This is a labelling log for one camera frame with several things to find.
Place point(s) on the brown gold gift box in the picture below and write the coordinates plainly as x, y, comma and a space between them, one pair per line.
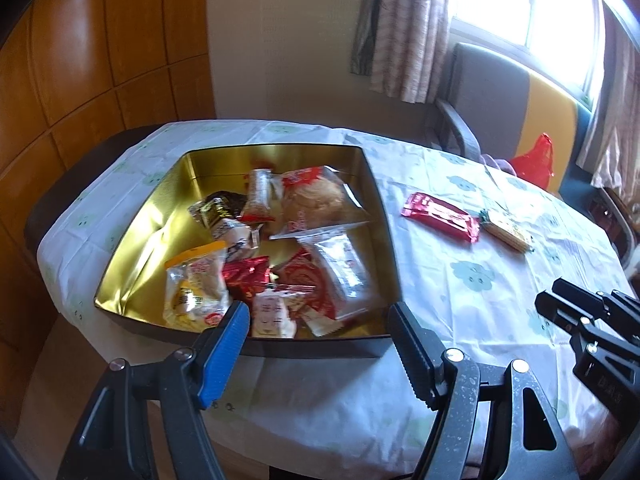
150, 220

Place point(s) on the small red-ended rice cracker packet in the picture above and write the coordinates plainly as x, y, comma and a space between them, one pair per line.
257, 195

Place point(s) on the window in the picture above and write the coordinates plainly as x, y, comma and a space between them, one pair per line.
520, 5

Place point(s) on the pink floral snack packet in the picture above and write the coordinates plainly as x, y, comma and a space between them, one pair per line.
272, 315

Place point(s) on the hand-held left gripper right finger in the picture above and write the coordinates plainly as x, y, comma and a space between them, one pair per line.
412, 355

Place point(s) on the green cracker packet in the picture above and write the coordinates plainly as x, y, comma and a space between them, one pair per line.
505, 230

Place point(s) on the clear yellow cake packet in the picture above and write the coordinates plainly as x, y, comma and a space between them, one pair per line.
197, 285

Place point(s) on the brown yellow snack packet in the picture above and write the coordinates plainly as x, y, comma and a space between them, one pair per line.
222, 220

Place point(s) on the dark armchair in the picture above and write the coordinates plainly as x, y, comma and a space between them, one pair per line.
617, 220

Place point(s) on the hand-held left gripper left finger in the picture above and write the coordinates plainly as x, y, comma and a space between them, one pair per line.
225, 355

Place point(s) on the red white patterned snack packet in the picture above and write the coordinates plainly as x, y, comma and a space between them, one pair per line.
302, 280

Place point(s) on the grey yellow armchair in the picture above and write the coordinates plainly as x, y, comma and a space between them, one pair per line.
495, 90

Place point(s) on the shiny red foil snack packet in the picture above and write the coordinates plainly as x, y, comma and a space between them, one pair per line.
245, 277

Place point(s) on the wooden cabinet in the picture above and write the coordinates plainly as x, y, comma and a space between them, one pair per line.
100, 75

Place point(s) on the plain red snack packet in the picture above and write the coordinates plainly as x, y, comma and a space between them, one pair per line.
440, 215

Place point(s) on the white floral snack packet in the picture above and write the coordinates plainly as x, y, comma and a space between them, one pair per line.
345, 270

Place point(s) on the patterned beige curtain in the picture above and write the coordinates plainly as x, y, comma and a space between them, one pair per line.
400, 20

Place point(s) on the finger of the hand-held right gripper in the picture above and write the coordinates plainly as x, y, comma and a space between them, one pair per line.
555, 310
580, 292

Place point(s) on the red plastic bag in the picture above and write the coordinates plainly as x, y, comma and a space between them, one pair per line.
535, 165

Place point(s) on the large clear round cake packet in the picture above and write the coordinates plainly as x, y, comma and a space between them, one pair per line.
315, 200

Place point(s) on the white printed tablecloth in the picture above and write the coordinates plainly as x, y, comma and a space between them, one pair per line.
475, 290

